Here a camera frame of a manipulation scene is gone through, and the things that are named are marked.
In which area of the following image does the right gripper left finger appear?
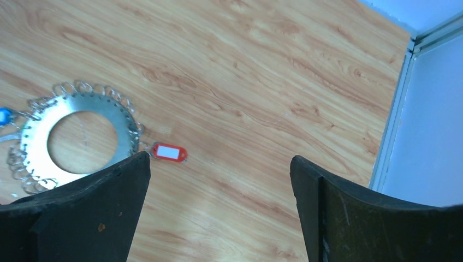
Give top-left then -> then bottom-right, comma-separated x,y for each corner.
1,152 -> 151,261

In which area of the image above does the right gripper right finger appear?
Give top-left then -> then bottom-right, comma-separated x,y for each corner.
290,156 -> 462,261

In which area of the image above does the metal disc with keyrings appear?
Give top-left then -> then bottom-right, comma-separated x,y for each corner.
1,80 -> 144,194

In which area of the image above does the red tag key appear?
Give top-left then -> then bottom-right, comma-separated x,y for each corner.
139,142 -> 188,163

